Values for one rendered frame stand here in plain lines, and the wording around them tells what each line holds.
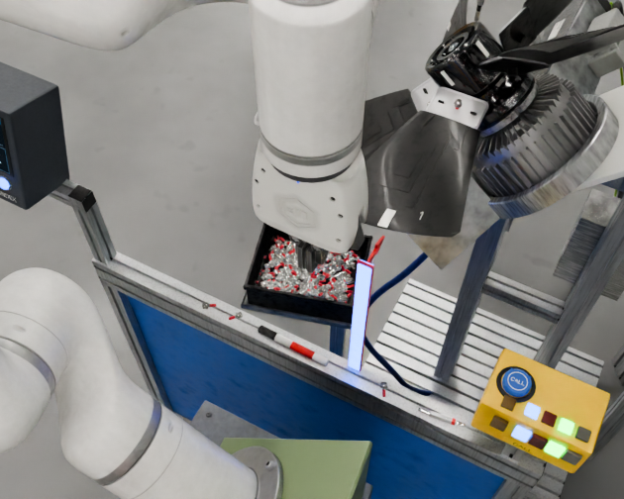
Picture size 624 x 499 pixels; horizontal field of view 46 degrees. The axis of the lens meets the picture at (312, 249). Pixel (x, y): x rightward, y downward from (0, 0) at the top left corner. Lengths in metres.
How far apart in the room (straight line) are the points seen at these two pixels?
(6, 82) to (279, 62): 0.82
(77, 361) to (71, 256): 1.68
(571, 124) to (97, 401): 0.84
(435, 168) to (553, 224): 1.55
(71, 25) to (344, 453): 0.62
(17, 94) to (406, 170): 0.61
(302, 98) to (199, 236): 2.04
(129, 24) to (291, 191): 0.19
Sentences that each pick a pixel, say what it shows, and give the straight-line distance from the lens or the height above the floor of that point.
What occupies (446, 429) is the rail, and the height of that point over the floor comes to 0.86.
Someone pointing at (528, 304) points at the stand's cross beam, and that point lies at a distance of 1.78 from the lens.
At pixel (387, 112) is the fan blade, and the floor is 1.07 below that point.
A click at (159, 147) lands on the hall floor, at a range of 2.84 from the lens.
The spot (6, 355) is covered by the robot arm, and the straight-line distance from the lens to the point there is 0.84.
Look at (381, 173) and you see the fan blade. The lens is 1.17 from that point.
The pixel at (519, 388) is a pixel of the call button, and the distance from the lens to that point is 1.09.
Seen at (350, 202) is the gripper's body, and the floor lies 1.56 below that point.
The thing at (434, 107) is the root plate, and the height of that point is 1.19.
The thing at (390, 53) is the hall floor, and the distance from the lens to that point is 3.17.
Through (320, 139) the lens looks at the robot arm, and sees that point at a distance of 0.56.
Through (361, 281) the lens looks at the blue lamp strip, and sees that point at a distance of 1.06.
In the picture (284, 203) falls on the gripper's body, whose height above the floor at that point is 1.53.
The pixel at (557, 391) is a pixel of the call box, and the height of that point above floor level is 1.07.
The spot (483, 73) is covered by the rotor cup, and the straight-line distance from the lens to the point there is 1.26.
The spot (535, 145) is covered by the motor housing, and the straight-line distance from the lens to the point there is 1.27.
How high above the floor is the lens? 2.04
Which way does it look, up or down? 55 degrees down
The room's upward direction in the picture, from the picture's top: straight up
